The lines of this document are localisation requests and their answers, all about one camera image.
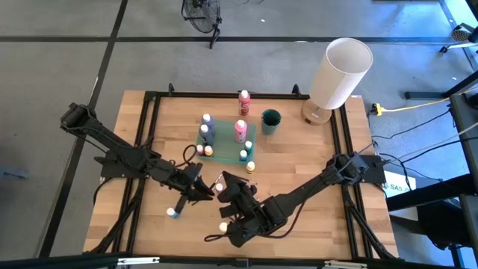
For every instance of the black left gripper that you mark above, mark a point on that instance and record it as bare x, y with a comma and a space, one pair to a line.
186, 179

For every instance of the white shade wooden lamp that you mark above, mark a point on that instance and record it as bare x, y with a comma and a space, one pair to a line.
347, 74

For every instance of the small magenta paint bottle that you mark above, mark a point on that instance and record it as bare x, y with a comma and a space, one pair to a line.
219, 187

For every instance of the black metal stand leg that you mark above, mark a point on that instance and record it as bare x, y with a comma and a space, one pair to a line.
429, 94

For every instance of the black floor fan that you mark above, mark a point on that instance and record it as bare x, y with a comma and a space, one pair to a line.
201, 15

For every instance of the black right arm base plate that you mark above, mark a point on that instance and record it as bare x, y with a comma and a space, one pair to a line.
375, 168

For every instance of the white label sheet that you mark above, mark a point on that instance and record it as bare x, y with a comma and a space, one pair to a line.
396, 185

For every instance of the black box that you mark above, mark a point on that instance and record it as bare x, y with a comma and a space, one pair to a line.
444, 224

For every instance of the small orange paint bottle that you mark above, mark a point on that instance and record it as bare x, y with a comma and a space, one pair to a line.
208, 150

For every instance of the large red paint bottle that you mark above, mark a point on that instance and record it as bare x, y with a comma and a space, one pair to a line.
244, 102

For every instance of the small lemon yellow paint bottle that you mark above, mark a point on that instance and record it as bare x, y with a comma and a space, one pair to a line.
223, 226

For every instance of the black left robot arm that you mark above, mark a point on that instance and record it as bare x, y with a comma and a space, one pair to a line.
112, 143

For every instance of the large dark blue paint bottle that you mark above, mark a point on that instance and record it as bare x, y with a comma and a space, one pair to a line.
204, 133

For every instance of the black aluminium table frame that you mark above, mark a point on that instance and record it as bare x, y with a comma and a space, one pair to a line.
224, 95

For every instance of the teal translucent plastic tray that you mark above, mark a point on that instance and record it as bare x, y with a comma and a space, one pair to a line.
228, 145

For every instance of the small green paint bottle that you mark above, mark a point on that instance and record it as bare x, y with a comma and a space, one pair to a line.
248, 146

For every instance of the grey metal piece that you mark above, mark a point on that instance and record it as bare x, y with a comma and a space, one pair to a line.
15, 174

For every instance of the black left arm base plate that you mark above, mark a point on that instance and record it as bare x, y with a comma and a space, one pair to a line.
112, 172

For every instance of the black metal stand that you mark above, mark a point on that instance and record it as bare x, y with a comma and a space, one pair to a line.
468, 56

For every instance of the small golden yellow paint bottle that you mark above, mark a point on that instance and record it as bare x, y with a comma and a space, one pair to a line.
250, 167

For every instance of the dark green cup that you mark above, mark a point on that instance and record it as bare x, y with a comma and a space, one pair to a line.
269, 125

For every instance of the large pink paint bottle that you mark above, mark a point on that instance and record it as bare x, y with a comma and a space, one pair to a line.
241, 131

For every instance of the large purple paint bottle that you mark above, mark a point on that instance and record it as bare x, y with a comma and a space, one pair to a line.
207, 120

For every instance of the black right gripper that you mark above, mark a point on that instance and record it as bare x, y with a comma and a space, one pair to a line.
246, 213

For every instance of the person's foot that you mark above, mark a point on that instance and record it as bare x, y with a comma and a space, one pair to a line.
460, 35

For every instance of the black crossbar silver brackets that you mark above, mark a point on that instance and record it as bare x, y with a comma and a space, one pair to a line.
74, 261

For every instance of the small blue paint bottle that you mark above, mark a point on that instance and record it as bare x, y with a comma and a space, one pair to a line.
243, 155
172, 213

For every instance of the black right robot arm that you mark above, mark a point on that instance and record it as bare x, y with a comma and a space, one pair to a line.
317, 183

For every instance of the black metal beam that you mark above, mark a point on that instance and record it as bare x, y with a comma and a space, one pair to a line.
429, 192

